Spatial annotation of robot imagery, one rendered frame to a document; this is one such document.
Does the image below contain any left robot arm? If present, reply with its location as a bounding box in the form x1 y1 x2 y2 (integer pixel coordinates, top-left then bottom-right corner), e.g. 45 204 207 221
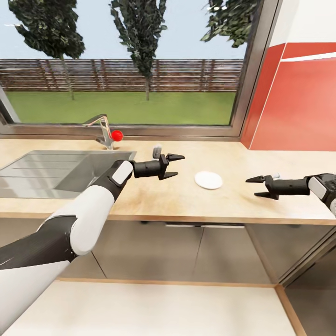
0 143 185 336

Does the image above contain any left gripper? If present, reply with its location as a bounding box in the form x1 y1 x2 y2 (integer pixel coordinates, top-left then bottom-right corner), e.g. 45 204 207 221
144 154 185 180

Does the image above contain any saucer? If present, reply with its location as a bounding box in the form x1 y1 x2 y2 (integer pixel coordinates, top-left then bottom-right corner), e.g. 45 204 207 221
195 172 223 189

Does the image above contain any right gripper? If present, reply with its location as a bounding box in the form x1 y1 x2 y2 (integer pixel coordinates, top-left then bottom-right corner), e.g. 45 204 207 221
246 175 295 200

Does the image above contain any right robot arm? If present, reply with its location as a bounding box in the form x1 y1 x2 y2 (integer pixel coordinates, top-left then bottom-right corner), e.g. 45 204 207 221
246 172 336 217

